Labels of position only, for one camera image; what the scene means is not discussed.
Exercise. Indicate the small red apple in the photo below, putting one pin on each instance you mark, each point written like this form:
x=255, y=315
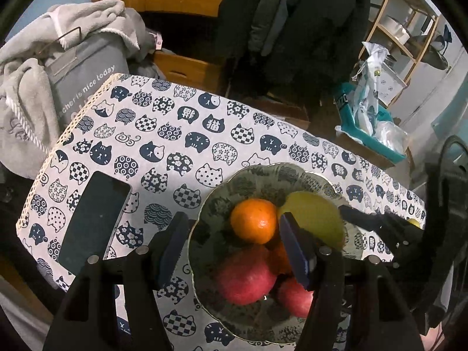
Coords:
x=292, y=298

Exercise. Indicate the black smartphone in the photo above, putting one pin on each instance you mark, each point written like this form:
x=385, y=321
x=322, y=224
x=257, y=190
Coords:
x=91, y=223

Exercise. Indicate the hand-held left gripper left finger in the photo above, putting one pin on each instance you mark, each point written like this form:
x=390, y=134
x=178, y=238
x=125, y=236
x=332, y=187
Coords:
x=172, y=252

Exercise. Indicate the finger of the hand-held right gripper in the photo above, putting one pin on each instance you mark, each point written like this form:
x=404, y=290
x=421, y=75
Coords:
x=354, y=270
x=365, y=219

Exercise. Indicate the white metal pot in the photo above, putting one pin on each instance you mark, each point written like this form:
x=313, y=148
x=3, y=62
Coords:
x=398, y=31

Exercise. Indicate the printed plastic bag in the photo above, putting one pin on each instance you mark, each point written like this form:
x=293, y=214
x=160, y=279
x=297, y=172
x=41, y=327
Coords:
x=369, y=80

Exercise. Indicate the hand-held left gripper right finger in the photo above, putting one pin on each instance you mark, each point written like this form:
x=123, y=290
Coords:
x=296, y=252

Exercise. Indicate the green apple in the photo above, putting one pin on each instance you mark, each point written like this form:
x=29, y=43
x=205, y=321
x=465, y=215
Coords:
x=314, y=215
x=414, y=222

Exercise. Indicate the white printed box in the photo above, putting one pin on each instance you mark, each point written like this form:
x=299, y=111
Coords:
x=393, y=87

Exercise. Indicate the scalloped glass bowl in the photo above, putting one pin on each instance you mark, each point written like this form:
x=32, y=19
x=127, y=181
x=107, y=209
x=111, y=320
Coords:
x=256, y=182

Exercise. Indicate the large red apple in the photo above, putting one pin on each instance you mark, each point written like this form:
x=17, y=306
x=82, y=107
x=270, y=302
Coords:
x=241, y=276

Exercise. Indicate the large orange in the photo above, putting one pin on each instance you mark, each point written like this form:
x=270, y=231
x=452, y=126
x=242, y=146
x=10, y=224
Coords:
x=279, y=259

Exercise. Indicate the wooden shelf rack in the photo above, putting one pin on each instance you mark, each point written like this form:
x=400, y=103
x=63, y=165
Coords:
x=381, y=7

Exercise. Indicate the grey fabric bag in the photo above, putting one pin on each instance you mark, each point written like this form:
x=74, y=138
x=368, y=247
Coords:
x=87, y=73

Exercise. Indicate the clear plastic bag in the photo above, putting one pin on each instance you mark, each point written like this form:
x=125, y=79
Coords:
x=391, y=135

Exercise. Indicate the tangerine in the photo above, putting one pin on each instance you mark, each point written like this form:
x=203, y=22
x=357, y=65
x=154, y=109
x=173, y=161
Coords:
x=254, y=221

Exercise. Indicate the wooden drawer cabinet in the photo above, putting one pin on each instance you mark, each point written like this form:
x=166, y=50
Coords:
x=182, y=69

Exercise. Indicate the dark hanging coats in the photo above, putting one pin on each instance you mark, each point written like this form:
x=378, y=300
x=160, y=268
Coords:
x=310, y=25

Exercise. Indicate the white fleece towel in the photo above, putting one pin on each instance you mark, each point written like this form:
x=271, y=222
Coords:
x=25, y=91

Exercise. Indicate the teal box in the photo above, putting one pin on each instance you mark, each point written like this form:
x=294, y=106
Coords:
x=349, y=113

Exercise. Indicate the cat print tablecloth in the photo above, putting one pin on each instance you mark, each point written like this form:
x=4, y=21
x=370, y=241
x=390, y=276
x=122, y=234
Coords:
x=204, y=139

